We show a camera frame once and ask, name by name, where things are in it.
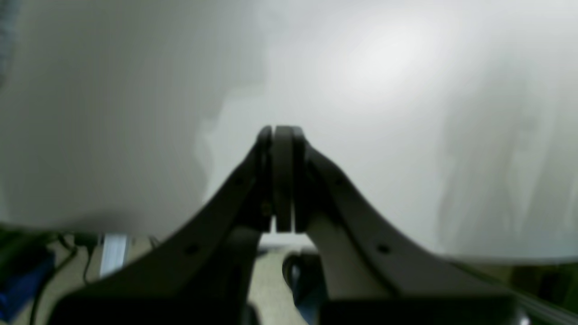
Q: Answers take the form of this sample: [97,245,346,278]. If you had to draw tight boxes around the black cables on floor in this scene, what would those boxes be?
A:
[27,232,100,325]

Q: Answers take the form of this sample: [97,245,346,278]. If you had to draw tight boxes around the blue box on floor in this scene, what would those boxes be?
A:
[0,251,56,324]

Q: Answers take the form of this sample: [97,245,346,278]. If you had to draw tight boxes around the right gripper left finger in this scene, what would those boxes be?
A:
[49,127,274,325]

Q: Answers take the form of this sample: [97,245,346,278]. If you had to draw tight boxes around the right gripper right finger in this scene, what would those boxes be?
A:
[284,127,529,325]

